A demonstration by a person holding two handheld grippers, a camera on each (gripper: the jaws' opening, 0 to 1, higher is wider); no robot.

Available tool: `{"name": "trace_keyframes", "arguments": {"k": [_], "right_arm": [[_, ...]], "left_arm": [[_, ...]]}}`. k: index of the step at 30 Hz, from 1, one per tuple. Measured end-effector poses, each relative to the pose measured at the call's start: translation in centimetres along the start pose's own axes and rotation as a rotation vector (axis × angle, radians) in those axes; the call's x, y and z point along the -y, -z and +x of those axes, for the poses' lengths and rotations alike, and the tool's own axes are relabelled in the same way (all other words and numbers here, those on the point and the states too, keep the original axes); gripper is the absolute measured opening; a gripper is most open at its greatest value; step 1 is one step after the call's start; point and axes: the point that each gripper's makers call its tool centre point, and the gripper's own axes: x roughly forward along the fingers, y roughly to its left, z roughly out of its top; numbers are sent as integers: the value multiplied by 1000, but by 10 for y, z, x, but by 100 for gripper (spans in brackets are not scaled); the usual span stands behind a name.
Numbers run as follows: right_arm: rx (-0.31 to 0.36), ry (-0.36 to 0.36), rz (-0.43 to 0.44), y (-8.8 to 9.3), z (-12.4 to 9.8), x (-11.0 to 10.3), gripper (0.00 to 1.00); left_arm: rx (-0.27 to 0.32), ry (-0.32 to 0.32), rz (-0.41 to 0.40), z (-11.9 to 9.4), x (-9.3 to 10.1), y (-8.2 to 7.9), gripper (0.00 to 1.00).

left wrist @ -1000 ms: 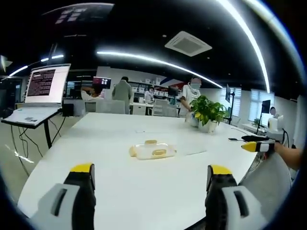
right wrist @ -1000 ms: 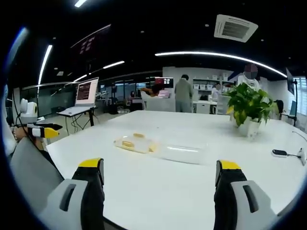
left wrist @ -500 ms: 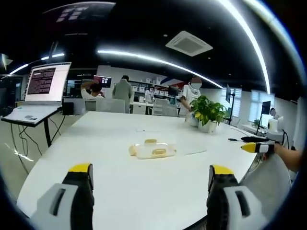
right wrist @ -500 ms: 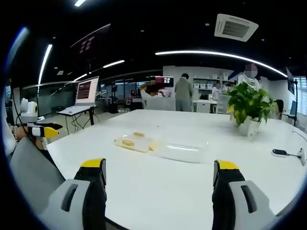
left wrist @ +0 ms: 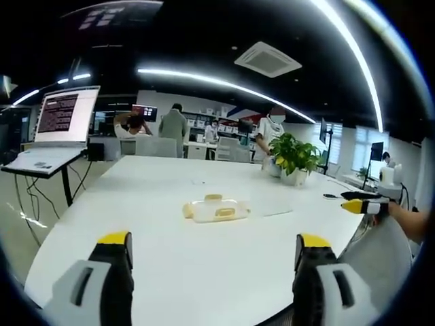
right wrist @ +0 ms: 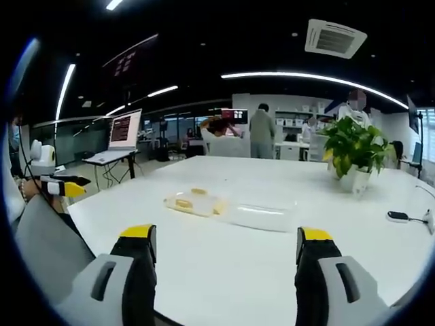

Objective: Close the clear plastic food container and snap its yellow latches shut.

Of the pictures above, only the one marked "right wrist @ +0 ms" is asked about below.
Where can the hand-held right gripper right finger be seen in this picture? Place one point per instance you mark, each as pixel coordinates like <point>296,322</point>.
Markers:
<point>316,271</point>

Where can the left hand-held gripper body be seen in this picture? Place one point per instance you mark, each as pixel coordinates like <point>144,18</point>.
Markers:
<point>42,154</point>

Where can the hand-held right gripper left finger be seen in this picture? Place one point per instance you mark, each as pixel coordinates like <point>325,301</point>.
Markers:
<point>136,271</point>

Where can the yellow plastic buckle part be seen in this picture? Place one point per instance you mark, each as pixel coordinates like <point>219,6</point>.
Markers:
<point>199,192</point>
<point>183,203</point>

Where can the person's left hand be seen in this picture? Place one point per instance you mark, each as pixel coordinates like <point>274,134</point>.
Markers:
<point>34,188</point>

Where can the white folding table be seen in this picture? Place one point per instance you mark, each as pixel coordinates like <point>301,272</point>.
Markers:
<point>112,159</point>

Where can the ceiling light strip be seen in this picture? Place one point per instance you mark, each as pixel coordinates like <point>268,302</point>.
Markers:
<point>163,91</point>
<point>113,4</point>
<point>64,91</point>

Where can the open laptop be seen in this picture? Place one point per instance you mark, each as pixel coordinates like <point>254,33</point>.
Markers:
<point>124,130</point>

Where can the clear plastic box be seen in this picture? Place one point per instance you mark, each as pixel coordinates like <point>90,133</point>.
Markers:
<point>261,215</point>

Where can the clear plastic bag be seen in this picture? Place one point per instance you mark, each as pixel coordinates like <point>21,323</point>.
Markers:
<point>193,203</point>

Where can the black and white small device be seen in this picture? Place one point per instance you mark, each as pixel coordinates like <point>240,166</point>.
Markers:
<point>398,215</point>

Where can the yellow plastic piece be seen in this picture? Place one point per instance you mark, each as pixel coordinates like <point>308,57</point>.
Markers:
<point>220,206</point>

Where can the green potted plant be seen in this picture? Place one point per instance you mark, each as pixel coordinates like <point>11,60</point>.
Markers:
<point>353,146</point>

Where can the hanging dark screen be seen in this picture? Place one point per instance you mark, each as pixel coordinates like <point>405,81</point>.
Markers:
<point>130,56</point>

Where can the white storage shelf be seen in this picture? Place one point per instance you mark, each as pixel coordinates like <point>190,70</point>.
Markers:
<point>299,125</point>

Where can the red display screen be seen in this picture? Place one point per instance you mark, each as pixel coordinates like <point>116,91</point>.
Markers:
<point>235,115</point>

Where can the black monitor on stand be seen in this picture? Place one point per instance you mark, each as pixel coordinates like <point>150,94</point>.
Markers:
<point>413,115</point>

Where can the long curved ceiling light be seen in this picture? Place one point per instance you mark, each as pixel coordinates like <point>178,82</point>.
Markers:
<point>306,76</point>

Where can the white ceiling air vent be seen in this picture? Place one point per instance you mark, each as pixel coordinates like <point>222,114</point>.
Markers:
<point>334,38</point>

